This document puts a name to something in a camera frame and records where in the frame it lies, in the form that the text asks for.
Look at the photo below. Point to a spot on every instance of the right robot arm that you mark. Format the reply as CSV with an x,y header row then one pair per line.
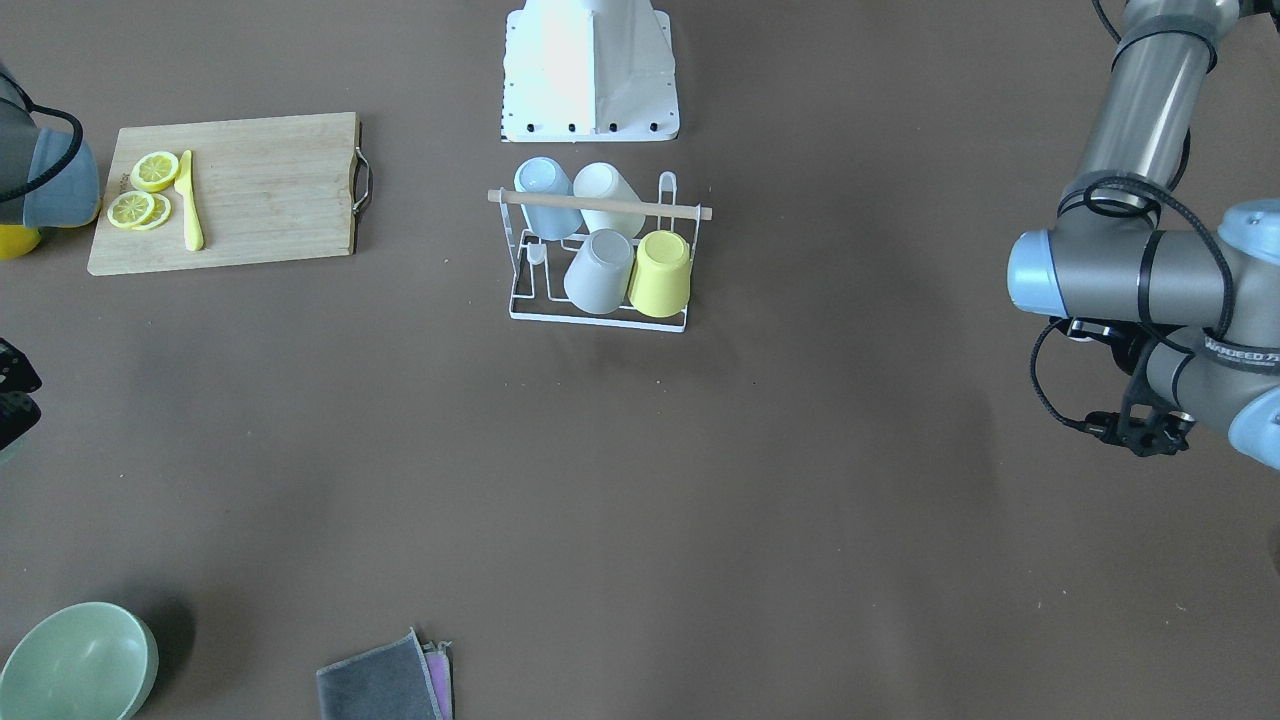
x,y
49,179

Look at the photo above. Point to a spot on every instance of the white wire cup rack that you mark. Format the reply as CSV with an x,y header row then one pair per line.
x,y
536,292

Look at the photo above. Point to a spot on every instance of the grey plastic cup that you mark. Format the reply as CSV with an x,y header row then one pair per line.
x,y
598,277

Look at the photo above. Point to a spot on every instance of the grey folded cloth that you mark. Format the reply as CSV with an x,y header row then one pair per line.
x,y
390,682

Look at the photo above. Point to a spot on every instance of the pink folded cloth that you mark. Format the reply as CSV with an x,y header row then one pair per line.
x,y
437,656

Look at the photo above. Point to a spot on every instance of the lemon slice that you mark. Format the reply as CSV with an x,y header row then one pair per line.
x,y
155,172
159,215
131,209

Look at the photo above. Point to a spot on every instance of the green bowl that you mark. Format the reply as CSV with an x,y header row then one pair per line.
x,y
93,660

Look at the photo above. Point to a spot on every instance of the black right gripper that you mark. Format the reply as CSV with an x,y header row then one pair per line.
x,y
14,392

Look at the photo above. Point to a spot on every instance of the yellow plastic cup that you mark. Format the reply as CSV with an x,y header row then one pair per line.
x,y
661,283

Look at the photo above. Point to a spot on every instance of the yellow plastic knife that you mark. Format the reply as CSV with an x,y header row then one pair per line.
x,y
184,184

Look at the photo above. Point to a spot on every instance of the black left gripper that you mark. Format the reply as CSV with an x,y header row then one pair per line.
x,y
1126,352

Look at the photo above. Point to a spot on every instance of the bamboo cutting board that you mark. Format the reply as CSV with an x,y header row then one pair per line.
x,y
266,190

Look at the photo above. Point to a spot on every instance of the yellow lemon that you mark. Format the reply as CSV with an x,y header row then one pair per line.
x,y
17,241

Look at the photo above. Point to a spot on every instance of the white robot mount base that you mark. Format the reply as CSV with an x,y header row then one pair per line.
x,y
589,71

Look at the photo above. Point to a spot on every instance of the cream plastic cup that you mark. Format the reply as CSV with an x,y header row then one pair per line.
x,y
602,181

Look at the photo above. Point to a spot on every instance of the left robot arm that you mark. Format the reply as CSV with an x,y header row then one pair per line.
x,y
1189,313

